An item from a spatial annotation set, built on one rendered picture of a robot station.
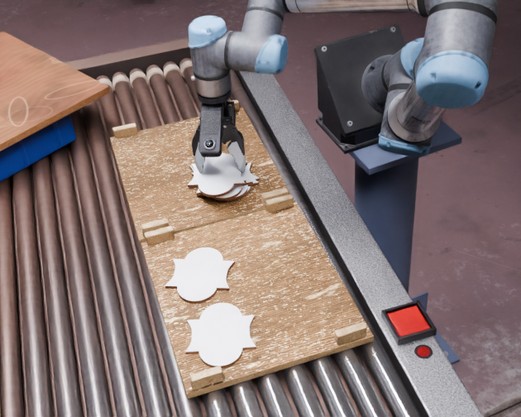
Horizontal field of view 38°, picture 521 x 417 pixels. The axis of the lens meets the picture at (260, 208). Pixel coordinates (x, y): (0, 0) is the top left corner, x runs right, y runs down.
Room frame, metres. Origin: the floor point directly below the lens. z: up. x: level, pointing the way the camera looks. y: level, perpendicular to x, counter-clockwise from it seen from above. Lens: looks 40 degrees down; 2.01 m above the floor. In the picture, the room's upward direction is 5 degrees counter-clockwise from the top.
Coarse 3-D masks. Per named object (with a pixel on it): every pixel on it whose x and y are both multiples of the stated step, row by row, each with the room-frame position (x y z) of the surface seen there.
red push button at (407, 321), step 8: (392, 312) 0.94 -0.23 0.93; (400, 312) 0.94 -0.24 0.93; (408, 312) 0.94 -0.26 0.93; (416, 312) 0.93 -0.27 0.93; (392, 320) 0.92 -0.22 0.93; (400, 320) 0.92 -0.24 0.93; (408, 320) 0.92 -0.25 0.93; (416, 320) 0.91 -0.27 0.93; (424, 320) 0.91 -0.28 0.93; (400, 328) 0.90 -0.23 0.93; (408, 328) 0.90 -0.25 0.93; (416, 328) 0.90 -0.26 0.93; (424, 328) 0.89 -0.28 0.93; (400, 336) 0.88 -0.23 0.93
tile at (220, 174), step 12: (228, 156) 1.41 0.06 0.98; (204, 168) 1.37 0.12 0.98; (216, 168) 1.37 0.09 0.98; (228, 168) 1.37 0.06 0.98; (192, 180) 1.33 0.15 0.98; (204, 180) 1.33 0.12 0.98; (216, 180) 1.32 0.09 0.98; (228, 180) 1.32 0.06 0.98; (240, 180) 1.32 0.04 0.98; (204, 192) 1.29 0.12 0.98; (216, 192) 1.28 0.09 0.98; (228, 192) 1.29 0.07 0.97
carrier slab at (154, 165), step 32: (160, 128) 1.61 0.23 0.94; (192, 128) 1.60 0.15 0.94; (128, 160) 1.49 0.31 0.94; (160, 160) 1.48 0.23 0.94; (192, 160) 1.47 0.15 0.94; (256, 160) 1.44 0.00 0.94; (128, 192) 1.37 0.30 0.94; (160, 192) 1.36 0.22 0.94; (192, 192) 1.34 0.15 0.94; (256, 192) 1.32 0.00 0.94; (192, 224) 1.23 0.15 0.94
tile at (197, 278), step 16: (192, 256) 1.12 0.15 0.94; (208, 256) 1.12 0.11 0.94; (176, 272) 1.08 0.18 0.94; (192, 272) 1.08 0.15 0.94; (208, 272) 1.07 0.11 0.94; (224, 272) 1.07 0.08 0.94; (176, 288) 1.05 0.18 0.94; (192, 288) 1.04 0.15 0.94; (208, 288) 1.03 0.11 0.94; (224, 288) 1.03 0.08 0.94
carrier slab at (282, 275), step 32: (224, 224) 1.22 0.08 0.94; (256, 224) 1.21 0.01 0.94; (288, 224) 1.20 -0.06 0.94; (160, 256) 1.14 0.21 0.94; (224, 256) 1.12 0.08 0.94; (256, 256) 1.12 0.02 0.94; (288, 256) 1.11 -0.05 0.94; (320, 256) 1.10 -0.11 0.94; (160, 288) 1.05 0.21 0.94; (256, 288) 1.03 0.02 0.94; (288, 288) 1.02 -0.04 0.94; (320, 288) 1.01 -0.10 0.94; (256, 320) 0.94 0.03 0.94; (288, 320) 0.94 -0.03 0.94; (320, 320) 0.93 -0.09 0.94; (352, 320) 0.92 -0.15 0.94; (256, 352) 0.87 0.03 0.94; (288, 352) 0.86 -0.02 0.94; (320, 352) 0.86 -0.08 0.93; (224, 384) 0.81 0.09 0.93
